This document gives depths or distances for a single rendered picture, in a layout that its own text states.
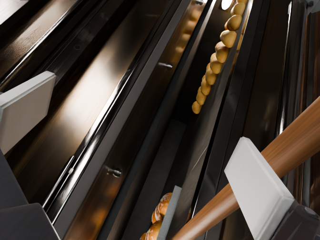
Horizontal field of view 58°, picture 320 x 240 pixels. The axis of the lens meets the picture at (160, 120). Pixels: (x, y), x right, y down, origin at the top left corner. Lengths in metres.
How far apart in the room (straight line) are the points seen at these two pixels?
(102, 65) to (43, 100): 0.72
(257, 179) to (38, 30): 0.89
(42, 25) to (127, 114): 0.51
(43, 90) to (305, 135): 0.19
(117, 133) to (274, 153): 0.36
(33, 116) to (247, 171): 0.13
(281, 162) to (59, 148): 0.55
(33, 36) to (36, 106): 0.80
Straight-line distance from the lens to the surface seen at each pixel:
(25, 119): 0.17
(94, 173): 0.53
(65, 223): 0.50
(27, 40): 0.97
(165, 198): 1.08
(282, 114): 0.39
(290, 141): 0.26
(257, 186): 0.17
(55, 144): 0.73
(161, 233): 1.03
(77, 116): 0.77
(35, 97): 0.17
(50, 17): 1.04
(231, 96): 0.90
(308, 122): 0.24
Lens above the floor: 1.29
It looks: 3 degrees up
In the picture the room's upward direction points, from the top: 68 degrees counter-clockwise
